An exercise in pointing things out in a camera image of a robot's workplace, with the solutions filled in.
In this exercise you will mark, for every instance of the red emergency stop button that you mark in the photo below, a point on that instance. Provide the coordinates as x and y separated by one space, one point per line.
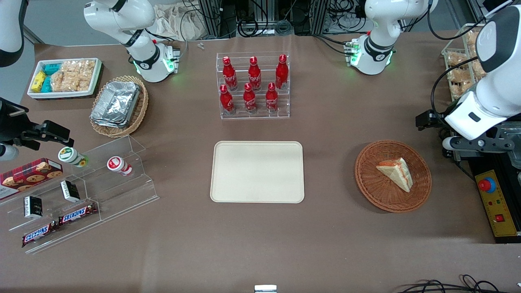
487 185

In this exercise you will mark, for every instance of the white silver device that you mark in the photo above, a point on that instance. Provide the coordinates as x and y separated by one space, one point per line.
265 289

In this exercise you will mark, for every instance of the aluminium foil tray stack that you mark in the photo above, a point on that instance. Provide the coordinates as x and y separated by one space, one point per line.
116 103

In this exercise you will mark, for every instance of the clear bagged fried snack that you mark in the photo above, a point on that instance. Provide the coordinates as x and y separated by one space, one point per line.
456 59
472 37
462 89
460 74
478 69

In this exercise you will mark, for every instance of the beige cloth bag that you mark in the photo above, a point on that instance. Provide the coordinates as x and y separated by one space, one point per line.
179 22

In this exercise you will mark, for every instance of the clear acrylic stepped display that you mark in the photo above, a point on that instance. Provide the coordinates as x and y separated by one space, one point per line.
118 195

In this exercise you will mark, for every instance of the Snickers chocolate bar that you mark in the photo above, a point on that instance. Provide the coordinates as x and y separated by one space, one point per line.
77 213
38 235

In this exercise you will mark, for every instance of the light wicker oval basket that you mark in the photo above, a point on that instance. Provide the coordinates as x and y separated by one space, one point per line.
140 110

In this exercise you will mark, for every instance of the black appliance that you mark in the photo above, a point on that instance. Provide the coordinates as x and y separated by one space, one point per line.
488 160

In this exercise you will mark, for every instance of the teal snack packet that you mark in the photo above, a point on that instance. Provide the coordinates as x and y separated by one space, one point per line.
52 68
46 84

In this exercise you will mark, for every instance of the yellow snack packet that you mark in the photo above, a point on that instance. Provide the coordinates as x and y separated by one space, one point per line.
38 81

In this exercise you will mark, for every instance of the white rectangular snack tray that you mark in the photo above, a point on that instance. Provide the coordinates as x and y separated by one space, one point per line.
94 81

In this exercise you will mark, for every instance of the clear rice cracker bag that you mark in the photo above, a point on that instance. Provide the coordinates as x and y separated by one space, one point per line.
79 68
67 83

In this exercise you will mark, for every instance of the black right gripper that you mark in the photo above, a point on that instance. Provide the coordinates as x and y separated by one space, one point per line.
9 124

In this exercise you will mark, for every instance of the aluminium frame post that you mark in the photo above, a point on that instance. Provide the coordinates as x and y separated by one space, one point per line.
211 18

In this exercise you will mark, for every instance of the clear acrylic bottle rack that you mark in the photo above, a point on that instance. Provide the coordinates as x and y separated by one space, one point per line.
281 110

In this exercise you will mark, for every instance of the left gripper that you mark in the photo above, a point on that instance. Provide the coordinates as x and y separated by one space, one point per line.
428 119

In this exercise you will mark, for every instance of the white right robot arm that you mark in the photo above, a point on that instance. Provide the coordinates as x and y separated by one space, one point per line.
142 61

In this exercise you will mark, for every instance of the beige rectangular tray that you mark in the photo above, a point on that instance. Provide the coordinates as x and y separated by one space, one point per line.
256 171

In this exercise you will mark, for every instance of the red plaid cookie box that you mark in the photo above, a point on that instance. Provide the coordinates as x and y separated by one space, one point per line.
30 175

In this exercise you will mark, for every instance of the brown wicker basket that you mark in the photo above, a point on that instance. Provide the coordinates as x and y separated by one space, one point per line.
378 191

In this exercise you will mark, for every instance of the red label yogurt bottle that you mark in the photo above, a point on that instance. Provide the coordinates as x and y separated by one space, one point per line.
118 165

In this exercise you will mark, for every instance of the yellow control panel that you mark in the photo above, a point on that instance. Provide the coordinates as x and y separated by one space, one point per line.
498 203

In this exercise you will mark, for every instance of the small black white box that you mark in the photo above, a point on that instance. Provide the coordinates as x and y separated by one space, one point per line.
70 191
32 207

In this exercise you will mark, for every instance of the red cola bottle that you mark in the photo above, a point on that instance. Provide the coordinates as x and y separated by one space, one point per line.
226 101
271 99
249 99
255 75
281 73
230 75

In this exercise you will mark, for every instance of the triangle sandwich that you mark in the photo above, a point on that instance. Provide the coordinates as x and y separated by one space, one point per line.
397 173

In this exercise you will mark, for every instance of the metal pan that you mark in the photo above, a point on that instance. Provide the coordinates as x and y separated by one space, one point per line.
515 160

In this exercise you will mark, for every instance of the green label yogurt bottle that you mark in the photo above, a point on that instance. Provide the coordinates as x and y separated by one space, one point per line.
71 156

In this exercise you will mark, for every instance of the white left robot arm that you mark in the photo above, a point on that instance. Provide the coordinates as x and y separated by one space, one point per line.
376 44

